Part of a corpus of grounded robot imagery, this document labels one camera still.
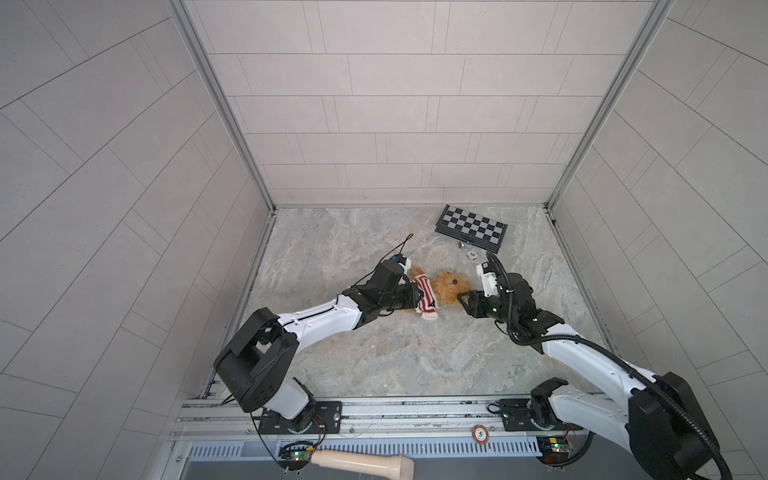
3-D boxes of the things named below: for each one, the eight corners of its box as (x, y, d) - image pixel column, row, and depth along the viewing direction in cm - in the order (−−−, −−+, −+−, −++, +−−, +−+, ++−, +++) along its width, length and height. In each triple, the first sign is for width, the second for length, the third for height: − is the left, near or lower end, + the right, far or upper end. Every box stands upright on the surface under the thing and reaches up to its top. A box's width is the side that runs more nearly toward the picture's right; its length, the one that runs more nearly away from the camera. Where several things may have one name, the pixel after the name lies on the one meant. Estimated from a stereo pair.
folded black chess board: (433, 231, 111) (434, 224, 108) (445, 209, 118) (447, 203, 116) (497, 255, 104) (500, 249, 101) (506, 231, 112) (509, 225, 109)
